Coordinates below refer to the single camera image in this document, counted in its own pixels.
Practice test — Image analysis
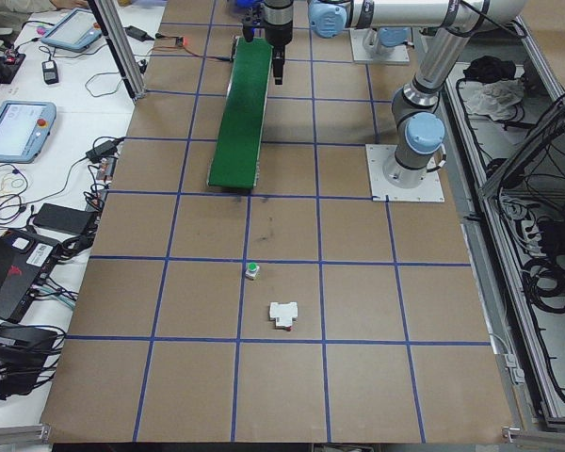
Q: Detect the black laptop red logo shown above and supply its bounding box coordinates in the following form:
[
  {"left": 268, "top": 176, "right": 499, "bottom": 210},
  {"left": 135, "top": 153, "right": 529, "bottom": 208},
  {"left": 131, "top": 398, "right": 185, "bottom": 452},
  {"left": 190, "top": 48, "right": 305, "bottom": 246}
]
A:
[{"left": 0, "top": 225, "right": 62, "bottom": 324}]

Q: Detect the aluminium table frame bar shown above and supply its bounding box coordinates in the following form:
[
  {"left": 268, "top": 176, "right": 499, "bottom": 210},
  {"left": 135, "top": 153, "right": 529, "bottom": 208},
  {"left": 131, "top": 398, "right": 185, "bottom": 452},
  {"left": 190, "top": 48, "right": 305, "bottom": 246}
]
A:
[
  {"left": 501, "top": 425, "right": 565, "bottom": 449},
  {"left": 0, "top": 422, "right": 53, "bottom": 444}
]

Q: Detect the coiled black cable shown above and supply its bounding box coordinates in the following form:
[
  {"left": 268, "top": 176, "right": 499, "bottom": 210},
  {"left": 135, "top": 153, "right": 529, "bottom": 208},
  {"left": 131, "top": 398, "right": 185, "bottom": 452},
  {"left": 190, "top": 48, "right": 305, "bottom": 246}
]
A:
[{"left": 520, "top": 253, "right": 565, "bottom": 315}]

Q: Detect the black power supply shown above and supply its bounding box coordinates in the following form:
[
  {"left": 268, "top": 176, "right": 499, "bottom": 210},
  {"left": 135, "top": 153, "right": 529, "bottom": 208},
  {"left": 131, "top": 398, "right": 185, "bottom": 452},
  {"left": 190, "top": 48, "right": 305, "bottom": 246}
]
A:
[{"left": 539, "top": 220, "right": 565, "bottom": 250}]

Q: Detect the metal bar V frame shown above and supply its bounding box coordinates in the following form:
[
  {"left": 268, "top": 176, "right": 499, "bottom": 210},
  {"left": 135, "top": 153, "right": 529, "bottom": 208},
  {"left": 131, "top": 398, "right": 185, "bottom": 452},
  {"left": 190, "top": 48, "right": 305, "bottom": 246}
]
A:
[{"left": 418, "top": 0, "right": 565, "bottom": 452}]

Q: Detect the white crumpled cloth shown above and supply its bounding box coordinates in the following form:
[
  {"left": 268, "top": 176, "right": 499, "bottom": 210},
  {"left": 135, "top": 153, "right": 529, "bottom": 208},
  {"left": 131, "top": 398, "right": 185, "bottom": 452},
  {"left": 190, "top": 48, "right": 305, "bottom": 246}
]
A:
[{"left": 465, "top": 79, "right": 528, "bottom": 121}]

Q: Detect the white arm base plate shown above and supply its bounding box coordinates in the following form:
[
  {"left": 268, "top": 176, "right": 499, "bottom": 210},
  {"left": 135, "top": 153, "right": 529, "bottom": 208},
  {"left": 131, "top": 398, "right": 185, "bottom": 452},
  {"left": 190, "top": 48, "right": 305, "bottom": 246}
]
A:
[
  {"left": 365, "top": 143, "right": 446, "bottom": 203},
  {"left": 351, "top": 27, "right": 412, "bottom": 65}
]

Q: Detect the large black power brick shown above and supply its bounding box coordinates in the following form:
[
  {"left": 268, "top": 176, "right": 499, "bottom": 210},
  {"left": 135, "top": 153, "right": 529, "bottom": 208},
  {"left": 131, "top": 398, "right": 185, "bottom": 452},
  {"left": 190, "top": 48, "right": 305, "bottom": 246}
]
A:
[{"left": 31, "top": 202, "right": 98, "bottom": 234}]

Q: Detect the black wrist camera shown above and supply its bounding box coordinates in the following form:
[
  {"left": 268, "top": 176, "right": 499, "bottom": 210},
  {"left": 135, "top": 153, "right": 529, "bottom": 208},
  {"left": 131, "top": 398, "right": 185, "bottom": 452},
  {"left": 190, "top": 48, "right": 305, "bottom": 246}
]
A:
[{"left": 241, "top": 7, "right": 261, "bottom": 44}]

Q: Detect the green belt conveyor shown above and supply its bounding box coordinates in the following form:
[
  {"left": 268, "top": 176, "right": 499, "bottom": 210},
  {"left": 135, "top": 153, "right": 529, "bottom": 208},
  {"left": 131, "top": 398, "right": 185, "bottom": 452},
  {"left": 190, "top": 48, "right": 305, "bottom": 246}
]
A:
[{"left": 205, "top": 35, "right": 274, "bottom": 195}]

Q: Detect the black cloth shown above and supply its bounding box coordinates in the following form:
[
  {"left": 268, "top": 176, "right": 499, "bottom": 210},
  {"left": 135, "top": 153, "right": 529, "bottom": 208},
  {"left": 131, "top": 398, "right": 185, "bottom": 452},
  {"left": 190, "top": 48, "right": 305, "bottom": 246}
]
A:
[{"left": 463, "top": 55, "right": 519, "bottom": 81}]

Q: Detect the black development board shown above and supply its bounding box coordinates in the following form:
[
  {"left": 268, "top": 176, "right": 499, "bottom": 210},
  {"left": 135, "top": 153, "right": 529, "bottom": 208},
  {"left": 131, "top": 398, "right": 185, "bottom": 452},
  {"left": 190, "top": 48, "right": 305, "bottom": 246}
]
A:
[{"left": 0, "top": 44, "right": 27, "bottom": 98}]

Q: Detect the white plastic part red tip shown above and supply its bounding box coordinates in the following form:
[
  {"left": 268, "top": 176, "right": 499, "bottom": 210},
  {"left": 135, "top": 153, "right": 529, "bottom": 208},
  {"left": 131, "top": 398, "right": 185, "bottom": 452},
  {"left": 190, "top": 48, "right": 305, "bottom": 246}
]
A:
[{"left": 267, "top": 300, "right": 300, "bottom": 333}]

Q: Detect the thin yellow cable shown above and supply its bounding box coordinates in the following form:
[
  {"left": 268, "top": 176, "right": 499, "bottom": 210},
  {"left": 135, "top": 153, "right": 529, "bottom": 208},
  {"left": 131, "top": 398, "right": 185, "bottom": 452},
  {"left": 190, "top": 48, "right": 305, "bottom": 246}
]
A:
[{"left": 0, "top": 169, "right": 29, "bottom": 199}]

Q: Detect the blue grey teach pendant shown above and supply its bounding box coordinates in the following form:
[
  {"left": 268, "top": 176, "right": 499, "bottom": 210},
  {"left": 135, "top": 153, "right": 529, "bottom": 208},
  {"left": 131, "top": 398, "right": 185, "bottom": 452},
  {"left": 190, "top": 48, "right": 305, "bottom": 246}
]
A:
[
  {"left": 0, "top": 100, "right": 57, "bottom": 165},
  {"left": 40, "top": 7, "right": 104, "bottom": 54}
]

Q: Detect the red and black motor wire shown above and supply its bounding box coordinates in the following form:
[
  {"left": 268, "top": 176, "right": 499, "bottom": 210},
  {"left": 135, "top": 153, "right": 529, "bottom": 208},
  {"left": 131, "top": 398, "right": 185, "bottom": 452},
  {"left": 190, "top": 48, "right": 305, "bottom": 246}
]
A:
[{"left": 187, "top": 42, "right": 236, "bottom": 62}]

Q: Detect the aluminium extrusion post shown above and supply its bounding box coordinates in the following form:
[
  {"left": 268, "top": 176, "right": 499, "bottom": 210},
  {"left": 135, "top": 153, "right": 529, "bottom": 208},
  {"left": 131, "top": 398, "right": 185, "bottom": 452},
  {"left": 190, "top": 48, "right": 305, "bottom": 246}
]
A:
[{"left": 87, "top": 0, "right": 147, "bottom": 100}]

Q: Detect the small black box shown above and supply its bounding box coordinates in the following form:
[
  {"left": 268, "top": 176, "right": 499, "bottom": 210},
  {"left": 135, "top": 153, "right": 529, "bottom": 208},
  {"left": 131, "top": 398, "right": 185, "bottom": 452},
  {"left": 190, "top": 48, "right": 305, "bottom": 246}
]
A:
[{"left": 40, "top": 58, "right": 60, "bottom": 86}]

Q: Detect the white power strip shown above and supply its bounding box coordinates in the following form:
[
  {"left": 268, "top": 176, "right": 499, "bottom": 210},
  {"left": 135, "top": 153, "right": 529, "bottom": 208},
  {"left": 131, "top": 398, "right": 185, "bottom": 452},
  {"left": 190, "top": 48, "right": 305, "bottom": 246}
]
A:
[{"left": 501, "top": 200, "right": 547, "bottom": 246}]

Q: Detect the small brown connector board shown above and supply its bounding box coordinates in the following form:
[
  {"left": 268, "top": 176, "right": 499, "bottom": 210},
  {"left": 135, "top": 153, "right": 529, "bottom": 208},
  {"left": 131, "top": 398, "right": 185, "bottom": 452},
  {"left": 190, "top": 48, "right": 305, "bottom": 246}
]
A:
[{"left": 96, "top": 157, "right": 117, "bottom": 183}]

